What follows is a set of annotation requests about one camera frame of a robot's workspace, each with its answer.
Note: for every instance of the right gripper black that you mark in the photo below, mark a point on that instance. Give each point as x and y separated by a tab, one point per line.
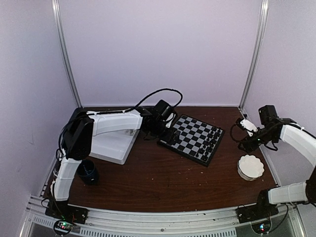
250	146

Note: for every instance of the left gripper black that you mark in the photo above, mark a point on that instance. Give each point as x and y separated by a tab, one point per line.
168	138

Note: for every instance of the black white chess board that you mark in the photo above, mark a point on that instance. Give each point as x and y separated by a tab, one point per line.
197	141

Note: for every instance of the white plastic compartment tray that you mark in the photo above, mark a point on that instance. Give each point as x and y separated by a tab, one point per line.
113	146

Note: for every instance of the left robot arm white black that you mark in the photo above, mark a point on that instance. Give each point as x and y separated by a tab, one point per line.
75	141

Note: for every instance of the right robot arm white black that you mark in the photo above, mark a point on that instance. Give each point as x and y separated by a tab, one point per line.
301	141

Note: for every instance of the white scalloped bowl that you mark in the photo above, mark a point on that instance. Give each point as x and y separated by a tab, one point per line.
250	168

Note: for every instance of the dark blue mug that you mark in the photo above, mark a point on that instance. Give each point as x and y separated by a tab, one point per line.
88	172

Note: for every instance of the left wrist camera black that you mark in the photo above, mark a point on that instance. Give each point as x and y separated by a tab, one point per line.
163	108

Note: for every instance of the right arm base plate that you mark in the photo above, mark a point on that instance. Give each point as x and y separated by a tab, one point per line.
255	212

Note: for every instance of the aluminium front rail frame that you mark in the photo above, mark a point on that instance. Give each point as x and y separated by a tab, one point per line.
109	223

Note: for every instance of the right aluminium corner post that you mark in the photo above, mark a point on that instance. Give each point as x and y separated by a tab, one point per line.
262	22

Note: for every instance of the aluminium corner post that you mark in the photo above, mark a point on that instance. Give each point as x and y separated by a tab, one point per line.
262	22
64	51

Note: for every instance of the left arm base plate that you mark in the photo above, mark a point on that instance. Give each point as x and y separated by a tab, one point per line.
61	210

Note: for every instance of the left aluminium corner post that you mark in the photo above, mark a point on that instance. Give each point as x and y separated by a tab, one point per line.
64	51

